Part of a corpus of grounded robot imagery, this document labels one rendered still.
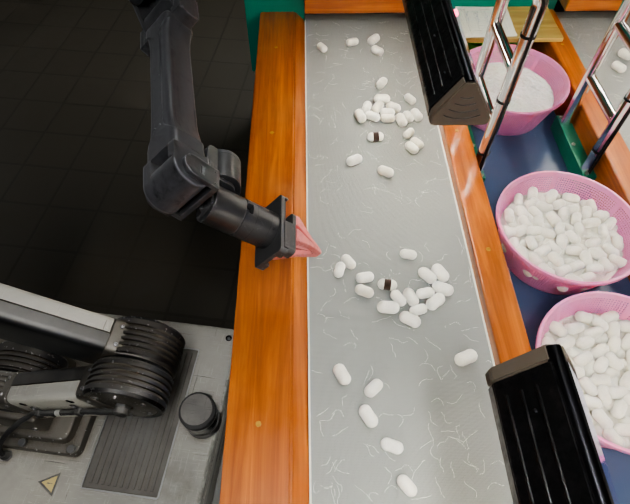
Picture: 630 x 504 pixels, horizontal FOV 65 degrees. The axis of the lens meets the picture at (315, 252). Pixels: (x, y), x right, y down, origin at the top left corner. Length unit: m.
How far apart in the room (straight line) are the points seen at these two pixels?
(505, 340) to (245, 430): 0.43
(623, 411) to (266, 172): 0.74
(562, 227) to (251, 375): 0.65
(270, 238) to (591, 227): 0.65
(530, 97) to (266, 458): 1.02
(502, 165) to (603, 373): 0.52
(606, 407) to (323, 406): 0.44
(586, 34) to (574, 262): 0.77
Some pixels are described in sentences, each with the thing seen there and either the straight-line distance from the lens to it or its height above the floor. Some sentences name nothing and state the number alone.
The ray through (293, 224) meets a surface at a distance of 0.73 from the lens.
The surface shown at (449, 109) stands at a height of 1.07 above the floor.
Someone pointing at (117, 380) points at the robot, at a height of 0.79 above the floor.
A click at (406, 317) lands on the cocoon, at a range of 0.84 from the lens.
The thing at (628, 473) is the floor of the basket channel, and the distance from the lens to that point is 0.97.
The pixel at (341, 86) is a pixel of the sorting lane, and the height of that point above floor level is 0.74.
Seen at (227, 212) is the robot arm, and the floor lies 0.98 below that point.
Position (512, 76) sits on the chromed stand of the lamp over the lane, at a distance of 0.98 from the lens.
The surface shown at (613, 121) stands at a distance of 1.15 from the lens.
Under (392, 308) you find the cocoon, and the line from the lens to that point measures 0.85.
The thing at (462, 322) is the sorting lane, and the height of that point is 0.74.
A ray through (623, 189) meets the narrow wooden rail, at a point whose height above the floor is 0.76.
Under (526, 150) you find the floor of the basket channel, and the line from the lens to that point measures 1.29.
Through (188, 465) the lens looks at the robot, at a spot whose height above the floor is 0.47.
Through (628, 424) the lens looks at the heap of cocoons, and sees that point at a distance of 0.91.
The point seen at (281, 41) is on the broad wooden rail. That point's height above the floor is 0.76.
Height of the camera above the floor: 1.50
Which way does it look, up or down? 55 degrees down
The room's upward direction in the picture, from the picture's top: straight up
